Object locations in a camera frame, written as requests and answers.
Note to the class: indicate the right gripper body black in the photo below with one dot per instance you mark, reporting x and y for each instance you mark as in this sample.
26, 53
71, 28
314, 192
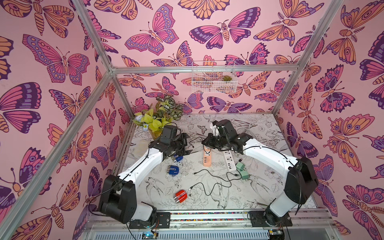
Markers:
210, 142

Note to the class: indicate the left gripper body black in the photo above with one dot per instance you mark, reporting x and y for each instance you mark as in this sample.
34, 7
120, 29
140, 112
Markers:
179, 144

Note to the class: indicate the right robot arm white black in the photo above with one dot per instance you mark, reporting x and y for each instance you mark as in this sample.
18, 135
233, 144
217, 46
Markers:
298, 173

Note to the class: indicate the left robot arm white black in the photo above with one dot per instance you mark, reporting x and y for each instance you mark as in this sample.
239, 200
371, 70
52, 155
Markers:
118, 199

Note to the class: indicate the orange power strip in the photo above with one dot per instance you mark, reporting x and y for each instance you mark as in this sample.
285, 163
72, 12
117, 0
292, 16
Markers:
207, 158

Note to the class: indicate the white power strip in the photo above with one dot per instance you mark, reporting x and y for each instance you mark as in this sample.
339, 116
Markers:
230, 161

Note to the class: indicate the amber glass vase with plants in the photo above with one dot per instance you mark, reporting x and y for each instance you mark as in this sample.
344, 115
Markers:
154, 118

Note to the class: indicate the green charger adapter lower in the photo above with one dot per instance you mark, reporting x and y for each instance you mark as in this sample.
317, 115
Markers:
244, 175

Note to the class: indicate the small green succulent plant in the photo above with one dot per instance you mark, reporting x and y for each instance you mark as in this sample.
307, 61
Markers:
227, 78

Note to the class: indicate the white wire wall basket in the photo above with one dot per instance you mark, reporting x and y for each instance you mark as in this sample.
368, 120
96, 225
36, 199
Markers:
208, 79

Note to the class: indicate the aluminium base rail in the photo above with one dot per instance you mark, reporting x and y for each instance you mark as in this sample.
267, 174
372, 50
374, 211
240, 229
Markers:
305, 224

